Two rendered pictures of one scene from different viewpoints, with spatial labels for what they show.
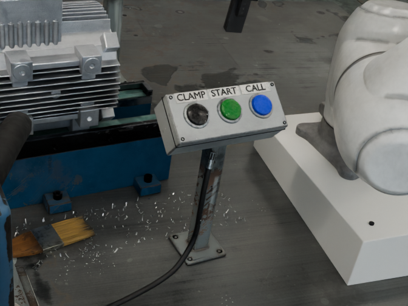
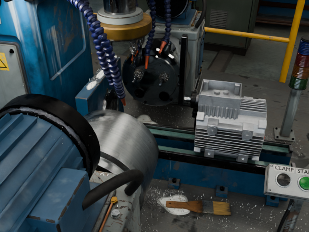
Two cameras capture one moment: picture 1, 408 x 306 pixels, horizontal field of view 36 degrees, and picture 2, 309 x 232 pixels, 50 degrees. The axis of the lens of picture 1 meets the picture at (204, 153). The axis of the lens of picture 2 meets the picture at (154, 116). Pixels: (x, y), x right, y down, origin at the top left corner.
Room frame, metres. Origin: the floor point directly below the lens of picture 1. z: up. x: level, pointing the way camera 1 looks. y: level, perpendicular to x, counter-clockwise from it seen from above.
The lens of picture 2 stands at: (0.10, -0.18, 1.62)
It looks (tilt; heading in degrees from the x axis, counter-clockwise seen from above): 34 degrees down; 46
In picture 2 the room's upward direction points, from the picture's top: straight up
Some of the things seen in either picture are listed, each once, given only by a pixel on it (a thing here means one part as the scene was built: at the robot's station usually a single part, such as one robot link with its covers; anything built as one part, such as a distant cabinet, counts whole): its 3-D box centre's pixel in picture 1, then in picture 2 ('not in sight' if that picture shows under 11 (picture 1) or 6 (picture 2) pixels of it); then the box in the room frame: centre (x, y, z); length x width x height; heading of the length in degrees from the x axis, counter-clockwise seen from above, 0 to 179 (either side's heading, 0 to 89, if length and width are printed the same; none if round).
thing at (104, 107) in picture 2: not in sight; (111, 110); (0.66, 0.61, 1.02); 0.15 x 0.02 x 0.15; 33
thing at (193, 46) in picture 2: not in sight; (170, 53); (1.21, 0.85, 0.99); 0.35 x 0.31 x 0.37; 33
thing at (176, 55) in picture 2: not in sight; (159, 66); (0.99, 0.71, 1.04); 0.41 x 0.25 x 0.25; 33
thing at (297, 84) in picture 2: not in sight; (298, 80); (1.25, 0.24, 1.05); 0.06 x 0.06 x 0.04
